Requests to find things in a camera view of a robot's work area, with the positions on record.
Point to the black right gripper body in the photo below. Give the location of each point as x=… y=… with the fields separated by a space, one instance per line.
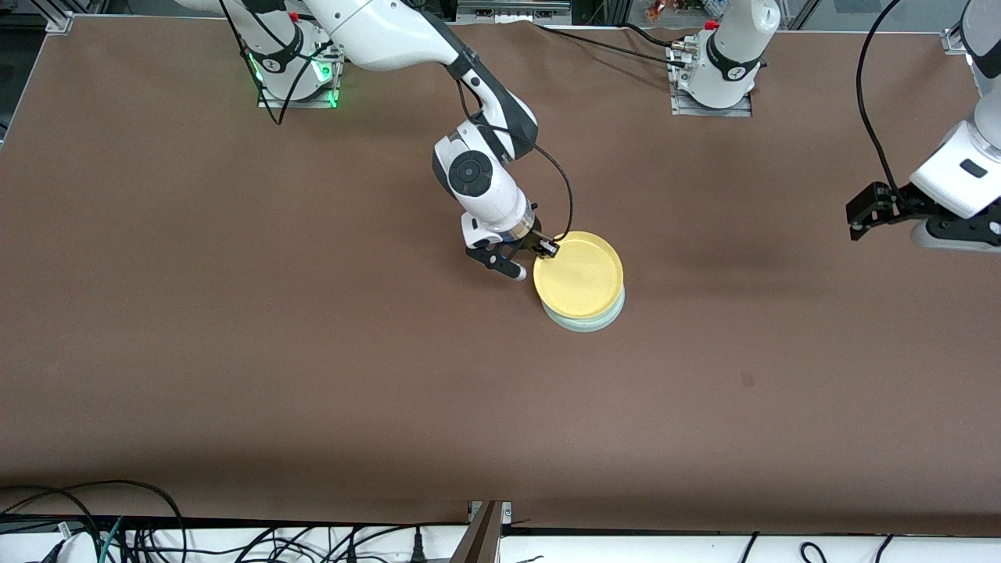
x=529 y=242

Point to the yellow round plate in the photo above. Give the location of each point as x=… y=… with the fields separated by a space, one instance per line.
x=579 y=275

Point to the pale green round plate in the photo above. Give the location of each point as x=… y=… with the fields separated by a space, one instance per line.
x=583 y=325

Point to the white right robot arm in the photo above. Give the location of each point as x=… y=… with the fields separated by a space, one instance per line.
x=375 y=31

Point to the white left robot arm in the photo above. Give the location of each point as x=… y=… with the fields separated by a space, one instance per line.
x=731 y=55

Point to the grey device behind table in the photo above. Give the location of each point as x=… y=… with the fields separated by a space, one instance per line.
x=512 y=9

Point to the black power plug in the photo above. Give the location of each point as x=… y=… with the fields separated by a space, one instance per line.
x=417 y=547

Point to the white floor device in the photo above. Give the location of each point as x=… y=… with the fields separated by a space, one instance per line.
x=78 y=547

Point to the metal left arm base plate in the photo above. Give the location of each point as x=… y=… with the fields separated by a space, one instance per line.
x=735 y=112

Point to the aluminium corner bracket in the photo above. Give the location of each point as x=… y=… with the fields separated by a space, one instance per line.
x=956 y=41
x=56 y=19

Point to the aluminium profile post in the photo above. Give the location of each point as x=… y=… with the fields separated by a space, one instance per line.
x=481 y=539

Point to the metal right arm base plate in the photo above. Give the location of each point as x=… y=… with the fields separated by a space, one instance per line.
x=270 y=102

